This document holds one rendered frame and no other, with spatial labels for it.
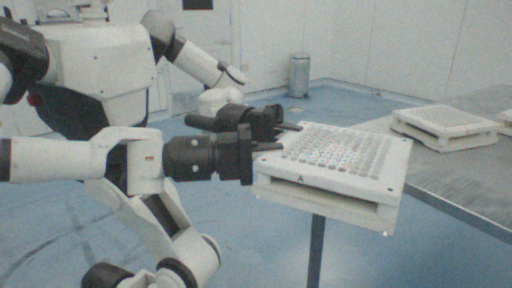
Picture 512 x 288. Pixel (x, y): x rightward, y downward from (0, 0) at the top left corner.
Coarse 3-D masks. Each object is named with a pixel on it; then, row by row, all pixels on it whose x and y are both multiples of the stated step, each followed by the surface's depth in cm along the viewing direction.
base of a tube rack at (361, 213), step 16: (272, 176) 62; (256, 192) 60; (272, 192) 58; (288, 192) 57; (304, 192) 57; (320, 192) 57; (304, 208) 56; (320, 208) 55; (336, 208) 53; (352, 208) 53; (368, 208) 53; (352, 224) 53; (368, 224) 52; (384, 224) 50
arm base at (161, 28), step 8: (144, 16) 95; (152, 16) 96; (160, 16) 98; (168, 16) 100; (144, 24) 94; (152, 24) 95; (160, 24) 97; (168, 24) 99; (152, 32) 94; (160, 32) 96; (168, 32) 98; (152, 40) 95; (160, 40) 95; (168, 40) 96; (152, 48) 97; (160, 48) 97; (160, 56) 100
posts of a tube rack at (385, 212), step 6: (258, 174) 59; (264, 174) 58; (258, 180) 59; (264, 180) 59; (270, 180) 60; (378, 204) 51; (378, 210) 51; (384, 210) 50; (390, 210) 50; (378, 216) 51; (384, 216) 50; (390, 216) 50
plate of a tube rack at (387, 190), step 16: (304, 128) 73; (288, 144) 65; (352, 144) 65; (400, 144) 65; (256, 160) 58; (272, 160) 58; (288, 160) 58; (352, 160) 59; (400, 160) 59; (288, 176) 55; (304, 176) 54; (320, 176) 53; (336, 176) 53; (352, 176) 53; (368, 176) 53; (384, 176) 53; (400, 176) 53; (352, 192) 51; (368, 192) 50; (384, 192) 49; (400, 192) 49
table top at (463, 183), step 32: (480, 96) 168; (352, 128) 126; (384, 128) 126; (416, 160) 101; (448, 160) 101; (480, 160) 101; (416, 192) 87; (448, 192) 84; (480, 192) 84; (480, 224) 75
